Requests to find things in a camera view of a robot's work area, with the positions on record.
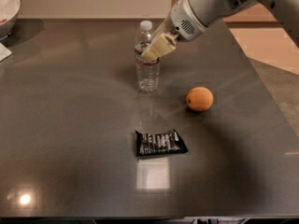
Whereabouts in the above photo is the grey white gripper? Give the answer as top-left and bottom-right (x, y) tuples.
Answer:
(140, 0), (209, 63)

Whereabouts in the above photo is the clear plastic water bottle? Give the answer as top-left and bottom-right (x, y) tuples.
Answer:
(135, 21), (160, 92)

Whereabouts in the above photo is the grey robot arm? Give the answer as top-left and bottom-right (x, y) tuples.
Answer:
(142, 0), (299, 62)

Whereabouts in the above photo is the orange fruit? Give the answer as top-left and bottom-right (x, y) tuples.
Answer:
(186, 87), (214, 112)

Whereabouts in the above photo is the black snack wrapper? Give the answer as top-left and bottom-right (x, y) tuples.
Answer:
(135, 130), (188, 157)

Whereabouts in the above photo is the white bowl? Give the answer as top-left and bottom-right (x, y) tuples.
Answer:
(0, 0), (21, 40)

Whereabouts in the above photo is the white paper sheet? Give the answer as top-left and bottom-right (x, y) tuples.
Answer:
(0, 43), (12, 62)

